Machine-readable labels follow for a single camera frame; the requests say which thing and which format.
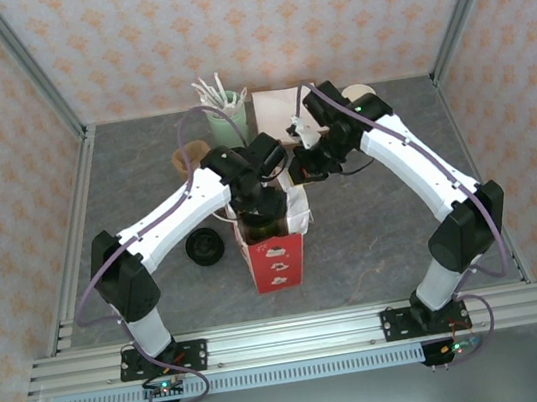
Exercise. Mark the red white paper bag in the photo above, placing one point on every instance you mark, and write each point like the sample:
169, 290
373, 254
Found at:
278, 265

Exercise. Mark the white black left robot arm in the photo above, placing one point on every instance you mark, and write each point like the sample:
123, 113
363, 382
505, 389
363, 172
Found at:
174, 215

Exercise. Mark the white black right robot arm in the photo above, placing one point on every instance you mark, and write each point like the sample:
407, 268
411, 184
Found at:
409, 160

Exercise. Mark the brown cardboard napkin tray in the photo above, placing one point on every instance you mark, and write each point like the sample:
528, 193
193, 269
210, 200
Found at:
285, 143

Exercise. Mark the stack of paper cups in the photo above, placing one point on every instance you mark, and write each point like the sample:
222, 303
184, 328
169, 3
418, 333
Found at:
358, 91

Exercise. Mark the mint green holder cup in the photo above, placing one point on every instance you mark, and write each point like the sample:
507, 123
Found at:
224, 126

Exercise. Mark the white paper napkin stack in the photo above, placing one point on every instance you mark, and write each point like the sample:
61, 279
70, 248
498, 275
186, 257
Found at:
275, 109

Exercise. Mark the white wrapped straw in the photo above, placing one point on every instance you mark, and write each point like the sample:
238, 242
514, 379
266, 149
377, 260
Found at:
202, 94
207, 89
220, 89
241, 100

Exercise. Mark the small circuit board with LED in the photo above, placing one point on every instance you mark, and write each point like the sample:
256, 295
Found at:
457, 347
165, 389

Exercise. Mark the aluminium table side rail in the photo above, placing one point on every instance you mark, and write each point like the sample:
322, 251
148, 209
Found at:
478, 169
79, 189

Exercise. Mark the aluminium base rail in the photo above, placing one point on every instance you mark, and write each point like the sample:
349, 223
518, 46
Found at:
294, 338

